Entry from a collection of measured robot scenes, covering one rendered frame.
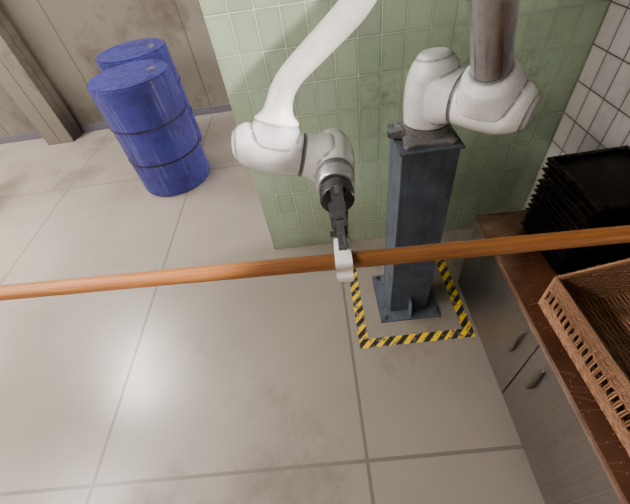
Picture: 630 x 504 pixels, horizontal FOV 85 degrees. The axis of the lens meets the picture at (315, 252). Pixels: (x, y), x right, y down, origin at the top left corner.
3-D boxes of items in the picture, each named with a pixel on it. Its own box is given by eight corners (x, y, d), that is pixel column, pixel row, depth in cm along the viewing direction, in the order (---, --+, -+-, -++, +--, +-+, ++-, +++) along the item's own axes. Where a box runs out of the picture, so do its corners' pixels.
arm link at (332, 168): (355, 188, 83) (357, 204, 79) (317, 192, 83) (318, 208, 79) (353, 155, 76) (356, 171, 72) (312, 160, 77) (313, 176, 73)
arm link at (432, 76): (417, 105, 127) (424, 38, 111) (465, 116, 117) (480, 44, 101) (393, 124, 119) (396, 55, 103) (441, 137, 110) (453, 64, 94)
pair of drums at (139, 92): (220, 123, 372) (187, 28, 306) (207, 191, 289) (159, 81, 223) (152, 134, 373) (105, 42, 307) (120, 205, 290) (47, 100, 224)
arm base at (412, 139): (382, 127, 130) (383, 113, 126) (441, 119, 129) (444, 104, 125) (393, 153, 117) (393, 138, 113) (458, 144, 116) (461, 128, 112)
